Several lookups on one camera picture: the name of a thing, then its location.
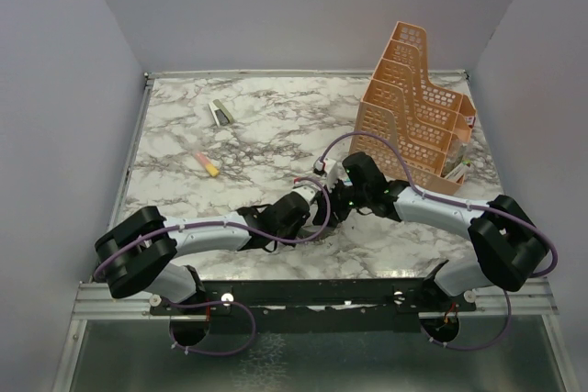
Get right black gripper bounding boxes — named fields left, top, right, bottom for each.
left=312, top=174, right=369, bottom=228

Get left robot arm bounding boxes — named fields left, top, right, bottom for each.
left=94, top=185, right=332, bottom=314

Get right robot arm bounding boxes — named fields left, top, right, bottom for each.
left=321, top=151, right=548, bottom=310

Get pink yellow highlighter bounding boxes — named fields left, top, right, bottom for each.
left=194, top=151, right=220, bottom=177

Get peach plastic file organizer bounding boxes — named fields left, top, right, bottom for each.
left=355, top=21, right=477, bottom=196

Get grey white stapler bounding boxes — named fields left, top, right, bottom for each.
left=209, top=99, right=234, bottom=127

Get items in organizer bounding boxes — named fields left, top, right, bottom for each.
left=441, top=138, right=470, bottom=182

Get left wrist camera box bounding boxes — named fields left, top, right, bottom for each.
left=292, top=177, right=323, bottom=204

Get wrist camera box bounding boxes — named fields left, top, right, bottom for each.
left=292, top=177, right=323, bottom=204
left=313, top=158, right=343, bottom=189

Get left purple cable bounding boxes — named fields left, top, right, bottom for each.
left=93, top=175, right=333, bottom=357

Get purple cable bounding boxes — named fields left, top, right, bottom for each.
left=93, top=175, right=333, bottom=357
left=319, top=131, right=560, bottom=351

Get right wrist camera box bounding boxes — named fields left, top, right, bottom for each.
left=313, top=158, right=343, bottom=189

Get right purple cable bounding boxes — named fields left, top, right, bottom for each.
left=319, top=131, right=560, bottom=351

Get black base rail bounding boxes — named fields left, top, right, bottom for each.
left=94, top=244, right=488, bottom=336

